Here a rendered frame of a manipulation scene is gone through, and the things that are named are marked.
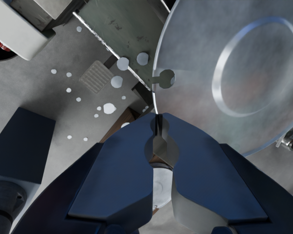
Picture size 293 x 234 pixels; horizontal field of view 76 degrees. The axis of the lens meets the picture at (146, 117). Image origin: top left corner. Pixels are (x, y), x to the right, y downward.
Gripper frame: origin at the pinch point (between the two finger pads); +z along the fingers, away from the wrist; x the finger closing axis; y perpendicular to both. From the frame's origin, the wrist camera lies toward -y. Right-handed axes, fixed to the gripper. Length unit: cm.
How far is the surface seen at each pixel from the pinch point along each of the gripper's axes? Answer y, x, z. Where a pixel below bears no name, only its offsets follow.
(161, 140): 8.9, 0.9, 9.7
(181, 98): 3.0, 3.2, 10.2
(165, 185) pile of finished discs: 65, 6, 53
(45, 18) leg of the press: -5.9, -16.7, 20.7
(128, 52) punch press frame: -0.6, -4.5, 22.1
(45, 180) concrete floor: 82, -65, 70
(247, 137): 11.4, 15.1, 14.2
